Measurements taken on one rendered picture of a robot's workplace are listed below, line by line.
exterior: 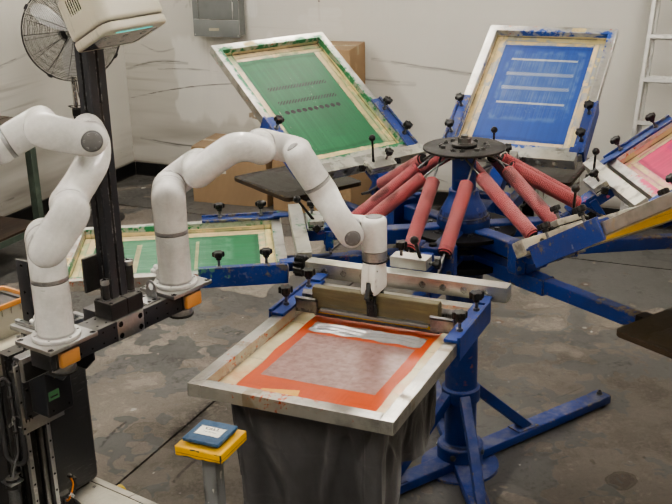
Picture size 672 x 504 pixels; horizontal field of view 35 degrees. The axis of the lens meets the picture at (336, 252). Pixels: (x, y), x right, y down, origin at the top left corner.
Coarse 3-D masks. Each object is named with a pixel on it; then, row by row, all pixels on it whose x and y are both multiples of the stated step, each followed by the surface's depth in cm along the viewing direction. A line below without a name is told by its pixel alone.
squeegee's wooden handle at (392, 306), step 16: (320, 288) 323; (336, 288) 322; (320, 304) 324; (336, 304) 322; (352, 304) 320; (384, 304) 315; (400, 304) 313; (416, 304) 311; (432, 304) 309; (416, 320) 312
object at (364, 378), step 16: (416, 336) 312; (432, 336) 312; (352, 352) 303; (368, 352) 303; (384, 352) 302; (400, 352) 302; (416, 352) 302; (336, 368) 293; (352, 368) 293; (368, 368) 293; (384, 368) 293; (400, 368) 292; (320, 384) 285; (336, 384) 284; (352, 384) 284; (368, 384) 284; (384, 384) 284; (320, 400) 276; (336, 400) 276; (352, 400) 276; (368, 400) 275; (384, 400) 275
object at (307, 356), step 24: (312, 336) 314; (336, 336) 314; (264, 360) 300; (288, 360) 299; (312, 360) 299; (336, 360) 298; (240, 384) 286; (264, 384) 286; (288, 384) 285; (312, 384) 285
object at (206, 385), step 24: (360, 288) 340; (288, 312) 323; (264, 336) 310; (216, 360) 292; (240, 360) 298; (432, 360) 289; (192, 384) 279; (216, 384) 278; (432, 384) 282; (264, 408) 272; (288, 408) 269; (312, 408) 266; (336, 408) 264; (360, 408) 264; (408, 408) 266; (384, 432) 259
